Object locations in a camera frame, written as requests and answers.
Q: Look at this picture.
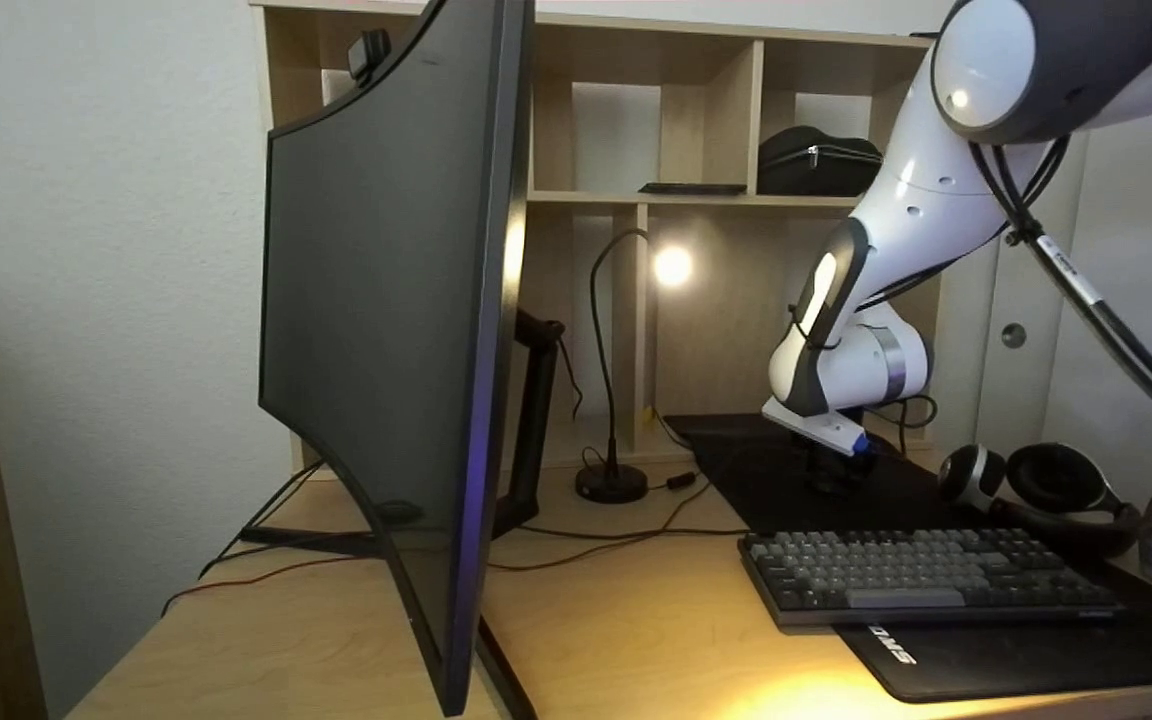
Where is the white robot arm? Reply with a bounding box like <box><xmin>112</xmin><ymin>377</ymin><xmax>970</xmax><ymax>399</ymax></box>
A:
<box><xmin>764</xmin><ymin>0</ymin><xmax>1152</xmax><ymax>455</ymax></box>

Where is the black desk mouse pad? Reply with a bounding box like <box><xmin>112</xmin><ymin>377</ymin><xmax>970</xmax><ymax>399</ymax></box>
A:
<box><xmin>667</xmin><ymin>417</ymin><xmax>1152</xmax><ymax>704</ymax></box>

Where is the black monitor stand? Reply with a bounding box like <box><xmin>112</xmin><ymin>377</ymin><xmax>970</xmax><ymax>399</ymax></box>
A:
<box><xmin>261</xmin><ymin>313</ymin><xmax>558</xmax><ymax>720</ymax></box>

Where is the black gooseneck desk lamp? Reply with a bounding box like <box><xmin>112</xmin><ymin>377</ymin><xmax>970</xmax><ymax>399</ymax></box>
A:
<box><xmin>571</xmin><ymin>229</ymin><xmax>647</xmax><ymax>506</ymax></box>

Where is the black flat device on shelf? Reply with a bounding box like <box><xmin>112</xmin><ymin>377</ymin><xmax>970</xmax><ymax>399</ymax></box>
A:
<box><xmin>638</xmin><ymin>180</ymin><xmax>744</xmax><ymax>195</ymax></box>

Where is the light wooden shelf unit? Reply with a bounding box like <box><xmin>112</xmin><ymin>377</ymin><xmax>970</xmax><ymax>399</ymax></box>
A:
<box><xmin>251</xmin><ymin>0</ymin><xmax>1007</xmax><ymax>474</ymax></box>

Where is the large curved black monitor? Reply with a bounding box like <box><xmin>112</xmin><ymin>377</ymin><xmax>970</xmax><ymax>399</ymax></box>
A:
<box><xmin>261</xmin><ymin>0</ymin><xmax>532</xmax><ymax>716</ymax></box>

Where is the black bag on shelf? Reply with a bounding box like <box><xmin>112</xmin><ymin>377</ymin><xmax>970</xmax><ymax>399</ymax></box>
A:
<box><xmin>755</xmin><ymin>126</ymin><xmax>879</xmax><ymax>195</ymax></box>

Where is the grey mechanical keyboard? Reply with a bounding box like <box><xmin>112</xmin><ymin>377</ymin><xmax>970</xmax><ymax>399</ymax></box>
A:
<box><xmin>738</xmin><ymin>527</ymin><xmax>1121</xmax><ymax>631</ymax></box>

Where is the black over-ear headphones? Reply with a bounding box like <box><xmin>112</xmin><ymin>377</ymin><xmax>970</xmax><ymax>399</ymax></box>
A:
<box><xmin>940</xmin><ymin>443</ymin><xmax>1140</xmax><ymax>555</ymax></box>

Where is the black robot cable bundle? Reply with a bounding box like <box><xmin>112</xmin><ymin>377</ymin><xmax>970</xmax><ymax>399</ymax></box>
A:
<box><xmin>967</xmin><ymin>134</ymin><xmax>1152</xmax><ymax>461</ymax></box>

